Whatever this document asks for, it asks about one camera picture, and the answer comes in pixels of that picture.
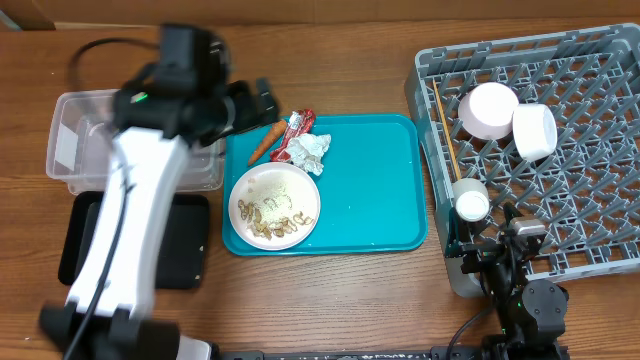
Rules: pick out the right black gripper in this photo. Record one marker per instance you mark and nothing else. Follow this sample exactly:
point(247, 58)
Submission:
point(479, 253)

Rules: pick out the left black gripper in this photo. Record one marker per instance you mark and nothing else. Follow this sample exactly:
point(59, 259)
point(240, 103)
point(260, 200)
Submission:
point(249, 115)

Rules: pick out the white cup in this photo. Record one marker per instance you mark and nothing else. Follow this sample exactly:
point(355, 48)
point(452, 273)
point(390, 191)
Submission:
point(471, 199)

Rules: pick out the orange carrot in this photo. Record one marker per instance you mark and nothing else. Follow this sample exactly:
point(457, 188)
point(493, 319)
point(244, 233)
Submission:
point(273, 134)

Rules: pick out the red snack wrapper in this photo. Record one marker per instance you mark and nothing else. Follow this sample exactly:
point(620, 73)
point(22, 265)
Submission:
point(299, 123)

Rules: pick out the white tissue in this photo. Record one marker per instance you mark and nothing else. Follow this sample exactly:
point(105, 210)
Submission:
point(306, 152)

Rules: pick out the white plate with food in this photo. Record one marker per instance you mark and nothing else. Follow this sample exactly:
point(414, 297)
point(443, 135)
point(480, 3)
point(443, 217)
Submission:
point(302, 190)

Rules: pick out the pink and white bowl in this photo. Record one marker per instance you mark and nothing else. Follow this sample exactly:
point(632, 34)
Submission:
point(486, 111)

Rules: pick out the wooden chopstick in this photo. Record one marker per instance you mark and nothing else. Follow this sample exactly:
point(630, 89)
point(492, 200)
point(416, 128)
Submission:
point(443, 118)

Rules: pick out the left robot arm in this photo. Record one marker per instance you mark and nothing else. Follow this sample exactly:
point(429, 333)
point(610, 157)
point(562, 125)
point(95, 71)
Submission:
point(184, 99)

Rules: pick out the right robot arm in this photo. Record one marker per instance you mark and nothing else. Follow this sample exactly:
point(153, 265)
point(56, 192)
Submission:
point(531, 312)

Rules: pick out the grey dishwasher rack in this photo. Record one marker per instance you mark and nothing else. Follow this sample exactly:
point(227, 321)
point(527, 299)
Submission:
point(587, 190)

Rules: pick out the pile of white rice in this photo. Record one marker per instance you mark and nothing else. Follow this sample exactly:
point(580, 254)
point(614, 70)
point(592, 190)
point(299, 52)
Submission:
point(270, 195)

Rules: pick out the brown peanut shells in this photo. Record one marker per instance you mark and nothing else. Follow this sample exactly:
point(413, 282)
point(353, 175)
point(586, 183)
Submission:
point(288, 225)

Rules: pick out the teal plastic serving tray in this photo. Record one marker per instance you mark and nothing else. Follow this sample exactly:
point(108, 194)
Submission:
point(371, 190)

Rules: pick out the black plastic tray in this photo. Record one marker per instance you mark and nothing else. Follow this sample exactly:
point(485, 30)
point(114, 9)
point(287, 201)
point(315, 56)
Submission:
point(182, 252)

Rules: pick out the clear plastic storage bin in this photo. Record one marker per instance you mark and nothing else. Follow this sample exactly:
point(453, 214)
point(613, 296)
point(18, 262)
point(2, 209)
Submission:
point(78, 154)

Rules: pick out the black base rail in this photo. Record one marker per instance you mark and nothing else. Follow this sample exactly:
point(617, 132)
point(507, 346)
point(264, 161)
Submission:
point(435, 353)

